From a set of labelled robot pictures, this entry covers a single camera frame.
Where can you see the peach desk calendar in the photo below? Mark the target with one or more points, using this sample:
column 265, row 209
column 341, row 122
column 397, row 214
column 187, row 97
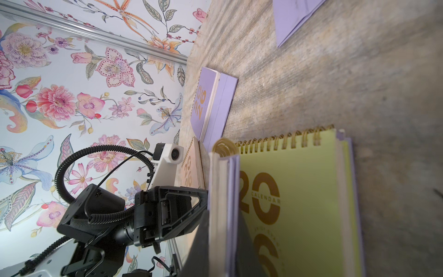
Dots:
column 192, row 175

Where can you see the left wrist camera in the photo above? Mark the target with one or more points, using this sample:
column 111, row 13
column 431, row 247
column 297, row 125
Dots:
column 166, row 157

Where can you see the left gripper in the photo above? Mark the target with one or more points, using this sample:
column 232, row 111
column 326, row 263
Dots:
column 164, row 213

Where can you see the far left purple calendar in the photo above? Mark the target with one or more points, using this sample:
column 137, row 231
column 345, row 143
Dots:
column 212, row 103

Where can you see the left corner aluminium post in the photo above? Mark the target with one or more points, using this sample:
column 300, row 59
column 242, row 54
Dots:
column 90, row 33

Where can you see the far middle purple calendar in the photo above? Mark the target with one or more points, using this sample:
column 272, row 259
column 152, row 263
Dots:
column 290, row 15

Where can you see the purple desk calendar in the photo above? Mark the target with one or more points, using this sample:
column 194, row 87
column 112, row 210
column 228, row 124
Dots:
column 224, row 208
column 351, row 232

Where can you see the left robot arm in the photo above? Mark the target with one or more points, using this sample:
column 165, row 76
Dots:
column 97, row 230

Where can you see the green desk calendar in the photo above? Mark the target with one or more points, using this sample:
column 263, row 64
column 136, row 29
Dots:
column 289, row 198

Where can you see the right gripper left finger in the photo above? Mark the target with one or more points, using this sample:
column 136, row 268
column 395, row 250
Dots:
column 197, row 263

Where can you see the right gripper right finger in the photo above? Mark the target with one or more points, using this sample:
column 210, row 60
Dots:
column 247, row 262

